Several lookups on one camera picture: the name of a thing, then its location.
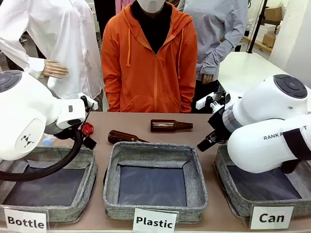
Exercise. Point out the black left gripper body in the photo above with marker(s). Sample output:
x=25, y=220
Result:
x=74, y=122

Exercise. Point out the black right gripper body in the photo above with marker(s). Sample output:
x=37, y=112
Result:
x=218, y=121

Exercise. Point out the brown glass bottle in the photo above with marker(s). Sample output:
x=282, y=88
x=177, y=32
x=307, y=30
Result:
x=120, y=137
x=162, y=125

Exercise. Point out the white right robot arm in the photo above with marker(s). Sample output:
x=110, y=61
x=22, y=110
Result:
x=255, y=145

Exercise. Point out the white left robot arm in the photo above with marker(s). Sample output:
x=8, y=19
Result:
x=19, y=116

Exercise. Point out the grey fabric basket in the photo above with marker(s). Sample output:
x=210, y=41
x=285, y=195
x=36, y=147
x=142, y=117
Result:
x=80, y=208
x=233, y=201
x=116, y=208

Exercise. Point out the white Can label card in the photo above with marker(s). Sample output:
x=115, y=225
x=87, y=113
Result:
x=272, y=218

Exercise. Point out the grey-blue-shirt mannequin's hand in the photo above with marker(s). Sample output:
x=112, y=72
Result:
x=207, y=78

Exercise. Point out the white-shirt mannequin's hand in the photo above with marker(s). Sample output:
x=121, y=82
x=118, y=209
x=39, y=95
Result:
x=54, y=69

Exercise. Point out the white table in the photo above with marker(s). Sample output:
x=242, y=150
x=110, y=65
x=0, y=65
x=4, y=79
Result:
x=243, y=70

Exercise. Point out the person in orange hoodie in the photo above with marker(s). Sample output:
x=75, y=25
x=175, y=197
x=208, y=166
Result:
x=150, y=80

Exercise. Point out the mannequin in white shirt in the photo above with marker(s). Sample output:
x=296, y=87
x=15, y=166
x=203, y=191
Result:
x=68, y=36

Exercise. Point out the mannequin in grey-blue shirt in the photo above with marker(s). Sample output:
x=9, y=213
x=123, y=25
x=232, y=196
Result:
x=211, y=31

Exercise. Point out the white Plastic label card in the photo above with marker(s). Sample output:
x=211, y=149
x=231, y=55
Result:
x=155, y=221

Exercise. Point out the cardboard box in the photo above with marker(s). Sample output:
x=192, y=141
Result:
x=269, y=40
x=273, y=13

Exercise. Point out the white Bottle label card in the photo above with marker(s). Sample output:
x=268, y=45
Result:
x=24, y=221

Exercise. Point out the pink garment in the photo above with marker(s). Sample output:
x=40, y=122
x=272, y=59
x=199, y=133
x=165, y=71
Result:
x=120, y=4

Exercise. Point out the white face mask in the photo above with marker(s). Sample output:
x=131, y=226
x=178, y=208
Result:
x=151, y=6

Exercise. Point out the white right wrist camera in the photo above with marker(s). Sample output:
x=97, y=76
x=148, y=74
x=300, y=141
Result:
x=201, y=103

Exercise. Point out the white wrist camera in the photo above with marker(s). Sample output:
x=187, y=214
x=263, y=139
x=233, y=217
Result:
x=201, y=103
x=91, y=103

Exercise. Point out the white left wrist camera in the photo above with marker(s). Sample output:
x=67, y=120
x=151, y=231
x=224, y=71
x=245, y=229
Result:
x=91, y=103

